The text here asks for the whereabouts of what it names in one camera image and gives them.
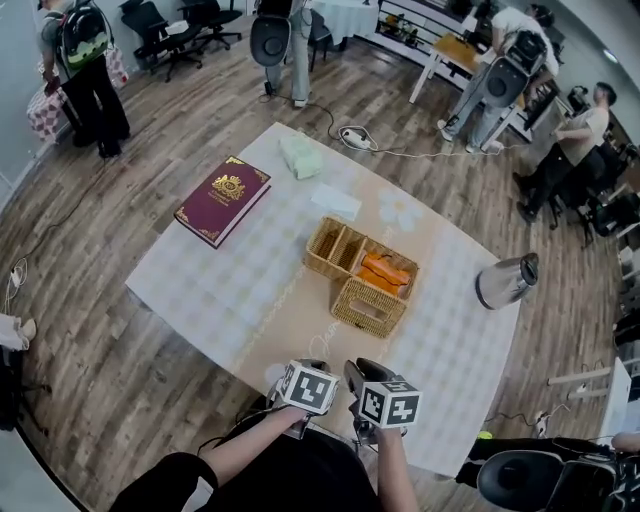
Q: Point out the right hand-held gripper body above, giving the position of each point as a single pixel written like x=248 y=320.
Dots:
x=390 y=405

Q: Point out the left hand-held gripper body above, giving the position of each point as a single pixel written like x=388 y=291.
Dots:
x=310 y=387

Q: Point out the woven wicker basket organizer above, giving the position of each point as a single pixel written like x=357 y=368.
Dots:
x=341 y=301

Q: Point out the orange packet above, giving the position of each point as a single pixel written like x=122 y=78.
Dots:
x=382 y=272

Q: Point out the person's left forearm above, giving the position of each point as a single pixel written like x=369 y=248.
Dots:
x=250 y=445

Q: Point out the person's right forearm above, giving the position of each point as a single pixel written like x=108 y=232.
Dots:
x=397 y=475

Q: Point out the person's black clothing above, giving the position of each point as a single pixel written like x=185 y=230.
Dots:
x=290 y=480

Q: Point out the checked flower print tablecloth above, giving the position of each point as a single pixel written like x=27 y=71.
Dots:
x=225 y=290

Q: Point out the black backpack with grey pod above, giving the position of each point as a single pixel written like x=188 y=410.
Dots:
x=505 y=82
x=270 y=42
x=520 y=480

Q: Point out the steel electric kettle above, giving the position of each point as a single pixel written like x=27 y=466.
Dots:
x=502 y=285

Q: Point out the maroon hardcover book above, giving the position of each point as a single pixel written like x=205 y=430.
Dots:
x=222 y=200

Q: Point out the white side table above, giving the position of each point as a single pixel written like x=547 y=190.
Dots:
x=617 y=400

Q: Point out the pale green soft packet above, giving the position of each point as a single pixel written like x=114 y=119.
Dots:
x=300 y=157

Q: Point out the white power strip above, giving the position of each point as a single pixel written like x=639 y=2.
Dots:
x=357 y=140

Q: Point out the black office chair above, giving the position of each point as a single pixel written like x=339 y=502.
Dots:
x=600 y=210
x=10 y=390
x=150 y=25
x=215 y=20

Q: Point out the white garment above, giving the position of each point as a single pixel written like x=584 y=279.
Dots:
x=12 y=330

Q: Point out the white floor charger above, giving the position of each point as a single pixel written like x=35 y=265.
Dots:
x=17 y=275

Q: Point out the dark dining chair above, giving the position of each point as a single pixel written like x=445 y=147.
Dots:
x=322 y=35

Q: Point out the yellow top white table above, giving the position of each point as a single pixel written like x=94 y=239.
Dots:
x=452 y=50

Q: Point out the round table with white cloth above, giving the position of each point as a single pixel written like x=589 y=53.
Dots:
x=350 y=17

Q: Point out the black railing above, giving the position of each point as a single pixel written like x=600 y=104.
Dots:
x=425 y=30

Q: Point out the red checked cloth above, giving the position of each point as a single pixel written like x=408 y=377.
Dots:
x=42 y=115

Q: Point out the green and black backpack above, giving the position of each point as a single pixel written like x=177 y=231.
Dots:
x=85 y=35

